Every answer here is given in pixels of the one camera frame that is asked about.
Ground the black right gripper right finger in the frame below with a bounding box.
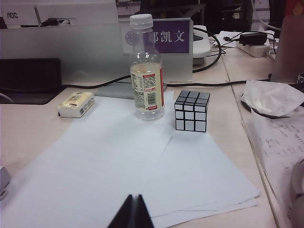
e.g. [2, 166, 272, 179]
[137, 194, 155, 228]

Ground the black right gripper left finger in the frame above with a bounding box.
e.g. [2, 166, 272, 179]
[106, 194, 137, 228]

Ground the black power adapter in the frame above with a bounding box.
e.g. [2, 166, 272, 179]
[238, 32, 268, 46]

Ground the white paper sheet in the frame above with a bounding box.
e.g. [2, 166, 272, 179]
[0, 91, 260, 228]
[151, 197, 259, 228]

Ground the silver mirror cube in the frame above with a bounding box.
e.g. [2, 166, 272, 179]
[174, 90, 211, 133]

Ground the clear plastic bottle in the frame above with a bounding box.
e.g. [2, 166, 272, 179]
[129, 13, 165, 122]

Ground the handwritten paper sheet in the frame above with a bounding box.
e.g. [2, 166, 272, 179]
[242, 114, 304, 228]

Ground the white round container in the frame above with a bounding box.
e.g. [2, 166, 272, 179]
[290, 161, 304, 202]

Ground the frosted glass desk partition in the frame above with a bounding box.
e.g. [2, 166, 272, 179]
[0, 22, 194, 84]

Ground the crumpled white tissue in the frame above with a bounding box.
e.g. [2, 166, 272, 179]
[239, 80, 304, 117]

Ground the purple white name sign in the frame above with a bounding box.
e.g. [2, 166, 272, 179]
[120, 18, 193, 56]

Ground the white plastic appliance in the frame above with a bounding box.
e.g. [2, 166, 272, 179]
[192, 25, 212, 66]

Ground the grey rounded panel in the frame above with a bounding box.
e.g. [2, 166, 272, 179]
[270, 15, 304, 84]

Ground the black looped cable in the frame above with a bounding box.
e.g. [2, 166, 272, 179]
[192, 28, 240, 73]

